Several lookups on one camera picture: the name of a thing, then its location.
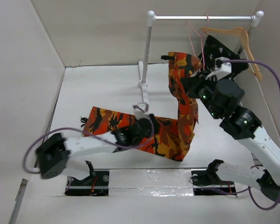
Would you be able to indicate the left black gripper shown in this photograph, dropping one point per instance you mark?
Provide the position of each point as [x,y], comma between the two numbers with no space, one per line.
[150,118]

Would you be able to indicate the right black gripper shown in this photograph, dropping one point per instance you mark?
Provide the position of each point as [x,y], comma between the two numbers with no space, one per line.
[191,84]

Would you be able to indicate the orange camouflage trousers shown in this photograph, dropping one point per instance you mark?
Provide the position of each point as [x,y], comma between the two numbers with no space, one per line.
[175,135]

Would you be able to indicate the pink wire hanger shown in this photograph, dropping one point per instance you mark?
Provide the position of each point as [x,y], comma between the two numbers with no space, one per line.
[201,37]

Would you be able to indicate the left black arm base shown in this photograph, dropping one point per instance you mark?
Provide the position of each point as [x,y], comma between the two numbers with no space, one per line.
[98,187]

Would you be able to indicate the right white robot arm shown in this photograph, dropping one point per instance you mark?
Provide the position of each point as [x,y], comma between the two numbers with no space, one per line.
[221,98]

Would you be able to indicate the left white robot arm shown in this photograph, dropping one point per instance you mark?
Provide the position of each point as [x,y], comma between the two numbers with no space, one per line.
[55,156]

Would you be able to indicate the wooden clothes hanger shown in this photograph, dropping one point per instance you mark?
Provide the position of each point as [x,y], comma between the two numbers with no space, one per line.
[243,36]

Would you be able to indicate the black white patterned garment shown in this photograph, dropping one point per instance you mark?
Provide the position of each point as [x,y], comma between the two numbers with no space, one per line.
[213,49]

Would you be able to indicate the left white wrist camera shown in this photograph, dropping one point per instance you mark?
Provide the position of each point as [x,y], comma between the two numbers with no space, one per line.
[141,110]

